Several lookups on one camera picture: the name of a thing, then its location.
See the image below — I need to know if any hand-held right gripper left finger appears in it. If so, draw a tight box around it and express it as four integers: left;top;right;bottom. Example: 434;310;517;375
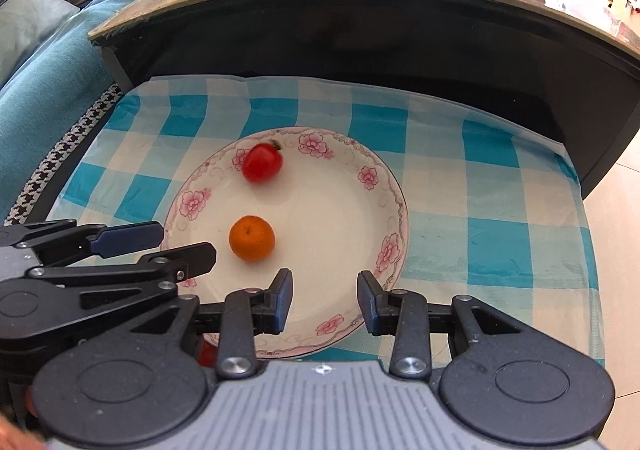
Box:
127;268;294;379

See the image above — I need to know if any grey green sofa cushion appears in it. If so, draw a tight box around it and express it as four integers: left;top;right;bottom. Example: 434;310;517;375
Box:
0;0;82;86

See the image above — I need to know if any blue white checkered cloth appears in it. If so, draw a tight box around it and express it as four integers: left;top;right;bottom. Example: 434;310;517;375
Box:
56;74;607;371

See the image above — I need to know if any blue sofa with cushions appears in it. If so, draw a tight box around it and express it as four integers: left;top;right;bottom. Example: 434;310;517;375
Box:
0;0;197;223

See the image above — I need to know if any orange tangerine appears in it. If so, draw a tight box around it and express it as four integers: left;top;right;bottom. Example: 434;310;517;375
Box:
228;215;276;262

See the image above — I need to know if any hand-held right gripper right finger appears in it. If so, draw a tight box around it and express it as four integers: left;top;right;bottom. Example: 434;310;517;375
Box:
356;271;526;379

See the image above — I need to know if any dark coffee table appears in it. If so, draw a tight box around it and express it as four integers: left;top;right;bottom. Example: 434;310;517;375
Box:
87;0;640;203

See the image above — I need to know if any white plate with pink flowers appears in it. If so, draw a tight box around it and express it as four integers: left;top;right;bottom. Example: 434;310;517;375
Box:
159;127;408;360

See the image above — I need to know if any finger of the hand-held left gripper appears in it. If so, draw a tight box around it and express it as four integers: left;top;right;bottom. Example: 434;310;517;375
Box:
30;242;217;331
0;220;164;263

